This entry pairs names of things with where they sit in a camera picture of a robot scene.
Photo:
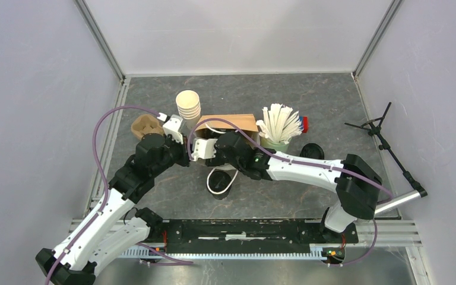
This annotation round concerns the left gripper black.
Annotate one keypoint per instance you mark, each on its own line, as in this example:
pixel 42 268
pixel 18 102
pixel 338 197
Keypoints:
pixel 184 160

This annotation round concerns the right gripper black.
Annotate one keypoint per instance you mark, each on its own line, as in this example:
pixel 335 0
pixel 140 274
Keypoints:
pixel 218 160

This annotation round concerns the brown paper takeout bag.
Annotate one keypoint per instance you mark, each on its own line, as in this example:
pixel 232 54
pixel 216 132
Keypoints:
pixel 213 126

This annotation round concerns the stack of white paper cups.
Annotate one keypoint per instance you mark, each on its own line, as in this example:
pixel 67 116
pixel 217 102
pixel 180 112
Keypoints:
pixel 189 107

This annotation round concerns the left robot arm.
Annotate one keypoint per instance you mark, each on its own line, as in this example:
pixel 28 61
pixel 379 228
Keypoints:
pixel 90 248

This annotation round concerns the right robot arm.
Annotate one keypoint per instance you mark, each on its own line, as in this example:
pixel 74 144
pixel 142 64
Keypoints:
pixel 356 184

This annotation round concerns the stack of pulp cup carriers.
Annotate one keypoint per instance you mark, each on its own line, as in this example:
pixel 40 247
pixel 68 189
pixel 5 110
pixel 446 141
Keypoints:
pixel 146 124

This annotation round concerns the green straw holder cup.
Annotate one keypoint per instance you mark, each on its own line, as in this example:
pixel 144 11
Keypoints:
pixel 277 146

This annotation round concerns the bundle of wrapped paper straws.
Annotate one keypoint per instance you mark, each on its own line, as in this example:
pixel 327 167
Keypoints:
pixel 280 123

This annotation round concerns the stack of black lids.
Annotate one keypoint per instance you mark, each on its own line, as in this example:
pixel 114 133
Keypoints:
pixel 312 151

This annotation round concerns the red and blue small box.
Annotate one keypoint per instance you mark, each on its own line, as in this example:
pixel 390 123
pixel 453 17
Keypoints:
pixel 304 124

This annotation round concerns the silver microphone on tripod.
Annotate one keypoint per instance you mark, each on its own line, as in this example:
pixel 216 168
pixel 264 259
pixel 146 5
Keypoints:
pixel 373 128

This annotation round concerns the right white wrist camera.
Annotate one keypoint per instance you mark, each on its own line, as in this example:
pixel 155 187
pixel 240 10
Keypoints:
pixel 203 149

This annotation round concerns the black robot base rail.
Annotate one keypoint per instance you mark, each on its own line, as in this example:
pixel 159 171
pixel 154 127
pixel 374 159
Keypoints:
pixel 246 236

